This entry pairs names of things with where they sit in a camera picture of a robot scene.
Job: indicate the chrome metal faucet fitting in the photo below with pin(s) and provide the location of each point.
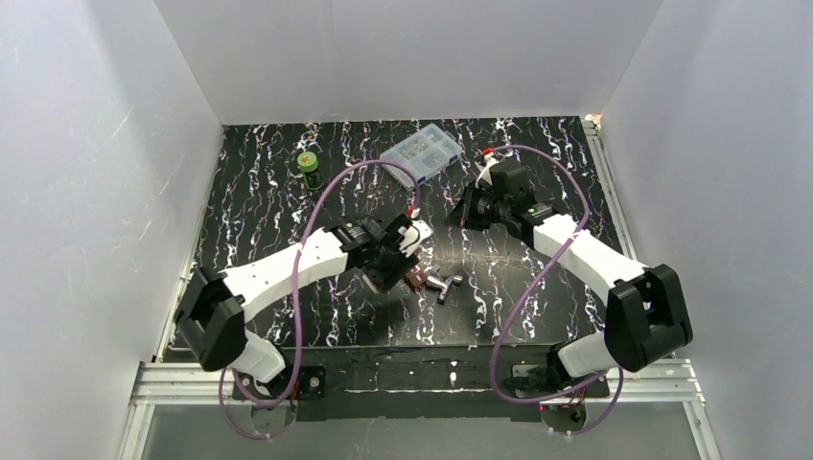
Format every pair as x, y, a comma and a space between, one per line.
441, 286

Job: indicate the clear plastic compartment box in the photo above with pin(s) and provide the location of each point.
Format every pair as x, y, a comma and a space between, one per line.
425, 153

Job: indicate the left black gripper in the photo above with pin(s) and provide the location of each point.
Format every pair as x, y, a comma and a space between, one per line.
386, 267

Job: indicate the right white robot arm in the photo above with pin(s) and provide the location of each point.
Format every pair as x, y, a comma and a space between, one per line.
646, 315

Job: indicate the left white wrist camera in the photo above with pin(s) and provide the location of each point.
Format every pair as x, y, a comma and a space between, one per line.
414, 232

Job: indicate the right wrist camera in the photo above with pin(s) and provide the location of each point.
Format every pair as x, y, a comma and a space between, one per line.
485, 164

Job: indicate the red weekly pill organizer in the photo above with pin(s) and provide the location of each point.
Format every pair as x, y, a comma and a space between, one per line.
416, 279

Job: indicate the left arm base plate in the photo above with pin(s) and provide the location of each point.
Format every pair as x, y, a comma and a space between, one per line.
309, 385

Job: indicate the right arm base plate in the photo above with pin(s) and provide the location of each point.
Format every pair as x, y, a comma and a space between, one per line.
562, 399

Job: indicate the green capped dark bottle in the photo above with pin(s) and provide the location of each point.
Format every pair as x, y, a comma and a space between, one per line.
308, 165

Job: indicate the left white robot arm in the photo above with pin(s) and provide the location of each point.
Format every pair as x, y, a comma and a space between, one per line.
216, 306

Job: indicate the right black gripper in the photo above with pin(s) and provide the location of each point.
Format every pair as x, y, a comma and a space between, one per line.
468, 207

